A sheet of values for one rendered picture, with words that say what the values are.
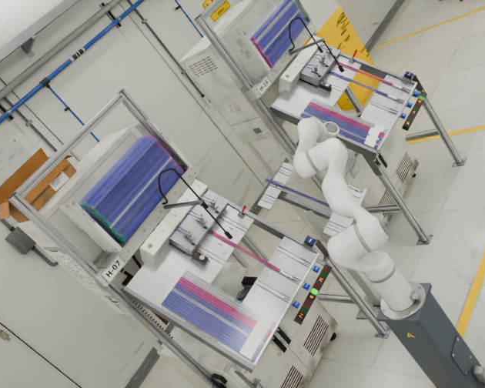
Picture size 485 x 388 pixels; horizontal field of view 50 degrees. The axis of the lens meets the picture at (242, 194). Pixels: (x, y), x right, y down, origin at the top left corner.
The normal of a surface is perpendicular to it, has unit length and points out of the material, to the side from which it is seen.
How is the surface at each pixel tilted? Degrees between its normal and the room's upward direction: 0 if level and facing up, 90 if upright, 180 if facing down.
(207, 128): 90
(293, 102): 44
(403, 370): 0
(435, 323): 90
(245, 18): 90
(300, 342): 90
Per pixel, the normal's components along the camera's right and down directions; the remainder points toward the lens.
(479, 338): -0.58, -0.71
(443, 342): 0.66, -0.13
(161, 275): 0.08, -0.54
